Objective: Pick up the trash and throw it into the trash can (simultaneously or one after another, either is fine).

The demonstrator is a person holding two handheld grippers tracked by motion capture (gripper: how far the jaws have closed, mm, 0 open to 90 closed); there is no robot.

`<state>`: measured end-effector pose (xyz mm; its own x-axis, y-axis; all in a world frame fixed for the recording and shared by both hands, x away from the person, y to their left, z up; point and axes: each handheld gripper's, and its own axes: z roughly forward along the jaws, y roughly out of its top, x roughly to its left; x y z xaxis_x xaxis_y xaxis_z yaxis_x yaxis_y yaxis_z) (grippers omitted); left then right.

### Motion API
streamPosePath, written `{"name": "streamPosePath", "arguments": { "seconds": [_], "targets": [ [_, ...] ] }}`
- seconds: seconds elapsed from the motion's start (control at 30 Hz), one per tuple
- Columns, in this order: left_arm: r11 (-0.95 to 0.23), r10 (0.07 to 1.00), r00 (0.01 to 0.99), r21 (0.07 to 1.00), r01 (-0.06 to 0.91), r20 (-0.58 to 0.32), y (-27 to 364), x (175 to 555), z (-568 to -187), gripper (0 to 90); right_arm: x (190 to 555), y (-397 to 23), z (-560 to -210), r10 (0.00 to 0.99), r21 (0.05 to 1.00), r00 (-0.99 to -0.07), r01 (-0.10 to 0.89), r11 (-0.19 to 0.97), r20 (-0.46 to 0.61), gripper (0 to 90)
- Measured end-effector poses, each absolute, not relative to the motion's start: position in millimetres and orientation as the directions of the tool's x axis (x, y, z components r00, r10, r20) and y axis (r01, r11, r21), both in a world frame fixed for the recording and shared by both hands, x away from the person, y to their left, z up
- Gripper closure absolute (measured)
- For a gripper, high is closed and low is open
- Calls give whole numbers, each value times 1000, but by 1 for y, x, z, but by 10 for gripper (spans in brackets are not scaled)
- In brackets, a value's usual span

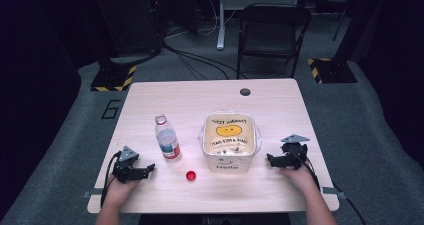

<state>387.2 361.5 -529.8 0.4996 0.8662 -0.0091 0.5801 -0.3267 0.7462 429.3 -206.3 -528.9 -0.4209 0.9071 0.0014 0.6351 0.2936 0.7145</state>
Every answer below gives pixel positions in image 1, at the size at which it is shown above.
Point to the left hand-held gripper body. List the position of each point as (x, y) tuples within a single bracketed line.
[(126, 166)]

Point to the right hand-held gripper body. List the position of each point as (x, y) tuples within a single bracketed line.
[(295, 151)]

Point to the clear plastic water bottle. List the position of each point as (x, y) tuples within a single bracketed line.
[(166, 140)]

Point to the red bottle cap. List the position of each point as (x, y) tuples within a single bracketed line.
[(191, 175)]

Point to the white smiley print bin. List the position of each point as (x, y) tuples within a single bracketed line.
[(228, 161)]

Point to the person's left hand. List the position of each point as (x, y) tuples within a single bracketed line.
[(120, 191)]

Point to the person's right hand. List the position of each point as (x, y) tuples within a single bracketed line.
[(300, 178)]

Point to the clear plastic bag liner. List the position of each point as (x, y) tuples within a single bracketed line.
[(200, 139)]

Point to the person's dark clothing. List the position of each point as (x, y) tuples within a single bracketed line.
[(213, 219)]

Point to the striped black stand base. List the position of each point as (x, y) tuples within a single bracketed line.
[(333, 71), (111, 78)]

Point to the black folding chair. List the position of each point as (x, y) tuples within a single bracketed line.
[(273, 35)]

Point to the dark equipment cabinet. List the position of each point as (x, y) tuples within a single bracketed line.
[(133, 18)]

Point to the grey table bracket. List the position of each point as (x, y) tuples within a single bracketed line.
[(93, 193), (335, 191)]

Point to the white desk frame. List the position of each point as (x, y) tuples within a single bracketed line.
[(220, 25)]

